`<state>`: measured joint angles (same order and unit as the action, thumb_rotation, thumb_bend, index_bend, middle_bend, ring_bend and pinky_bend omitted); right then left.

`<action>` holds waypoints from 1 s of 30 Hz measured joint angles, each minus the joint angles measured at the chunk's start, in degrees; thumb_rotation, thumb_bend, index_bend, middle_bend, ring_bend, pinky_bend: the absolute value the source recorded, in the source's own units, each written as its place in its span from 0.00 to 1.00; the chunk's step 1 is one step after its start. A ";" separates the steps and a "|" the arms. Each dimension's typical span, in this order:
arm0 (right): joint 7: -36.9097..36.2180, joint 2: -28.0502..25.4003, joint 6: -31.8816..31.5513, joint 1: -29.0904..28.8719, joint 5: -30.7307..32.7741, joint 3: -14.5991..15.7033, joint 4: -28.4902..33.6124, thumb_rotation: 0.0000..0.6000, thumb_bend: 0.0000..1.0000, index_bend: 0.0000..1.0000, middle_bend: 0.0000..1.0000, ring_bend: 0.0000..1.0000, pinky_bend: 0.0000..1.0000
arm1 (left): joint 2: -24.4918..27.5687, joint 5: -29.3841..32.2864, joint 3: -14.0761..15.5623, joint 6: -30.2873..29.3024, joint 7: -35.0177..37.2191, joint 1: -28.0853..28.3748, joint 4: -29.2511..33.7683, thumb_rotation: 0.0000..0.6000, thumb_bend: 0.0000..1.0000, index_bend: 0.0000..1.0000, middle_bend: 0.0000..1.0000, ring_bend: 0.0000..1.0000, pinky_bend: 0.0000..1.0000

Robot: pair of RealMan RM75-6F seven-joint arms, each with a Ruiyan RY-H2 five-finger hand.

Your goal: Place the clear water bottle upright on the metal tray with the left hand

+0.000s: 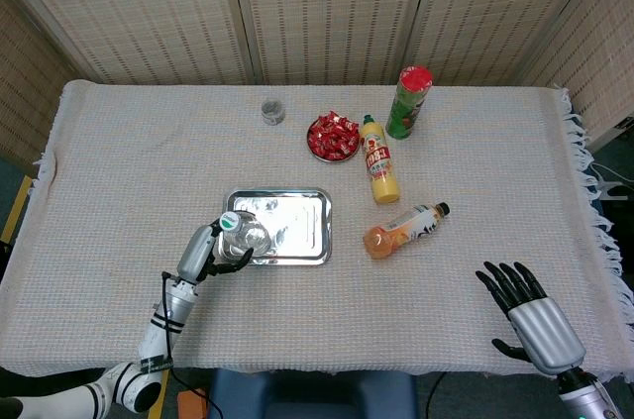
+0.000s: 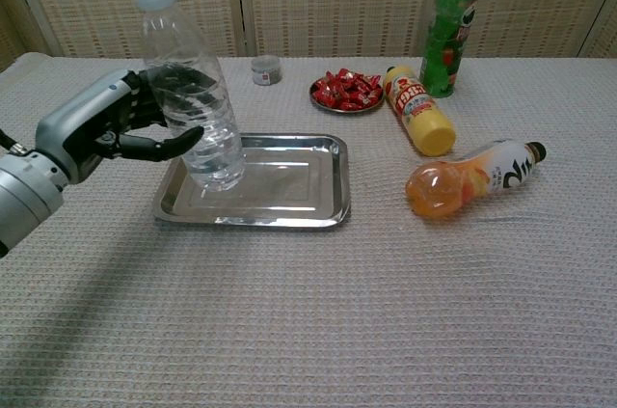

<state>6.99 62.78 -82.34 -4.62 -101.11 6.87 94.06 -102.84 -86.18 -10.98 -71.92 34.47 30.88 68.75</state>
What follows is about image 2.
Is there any red wrapped candies pile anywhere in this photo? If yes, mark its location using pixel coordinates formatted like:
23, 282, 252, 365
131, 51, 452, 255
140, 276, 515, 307
311, 68, 384, 111

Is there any orange juice bottle black cap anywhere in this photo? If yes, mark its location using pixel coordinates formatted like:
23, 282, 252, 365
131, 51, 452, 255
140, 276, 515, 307
404, 139, 548, 220

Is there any white waffle-weave tablecloth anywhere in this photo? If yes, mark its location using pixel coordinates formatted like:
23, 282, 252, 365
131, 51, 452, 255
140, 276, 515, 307
0, 51, 617, 408

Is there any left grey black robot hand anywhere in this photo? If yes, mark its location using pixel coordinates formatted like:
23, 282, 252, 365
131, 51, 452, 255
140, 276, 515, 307
34, 65, 205, 186

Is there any small clear lidded jar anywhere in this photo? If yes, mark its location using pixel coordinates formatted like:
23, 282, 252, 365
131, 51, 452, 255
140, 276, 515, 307
251, 55, 282, 87

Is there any round metal candy dish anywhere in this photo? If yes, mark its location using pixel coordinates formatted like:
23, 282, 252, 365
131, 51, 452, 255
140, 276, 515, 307
308, 77, 387, 115

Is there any transparent plastic water bottle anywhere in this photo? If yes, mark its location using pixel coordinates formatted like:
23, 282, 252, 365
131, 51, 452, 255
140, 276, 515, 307
126, 0, 246, 193

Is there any green chips can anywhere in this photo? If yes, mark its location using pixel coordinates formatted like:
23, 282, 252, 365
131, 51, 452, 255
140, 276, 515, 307
418, 0, 486, 99

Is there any yellow plastic drink bottle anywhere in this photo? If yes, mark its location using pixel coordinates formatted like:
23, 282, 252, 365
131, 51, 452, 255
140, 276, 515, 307
383, 65, 457, 157

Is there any rectangular stainless steel tray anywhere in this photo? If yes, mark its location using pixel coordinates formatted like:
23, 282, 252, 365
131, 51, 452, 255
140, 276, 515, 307
152, 132, 352, 229

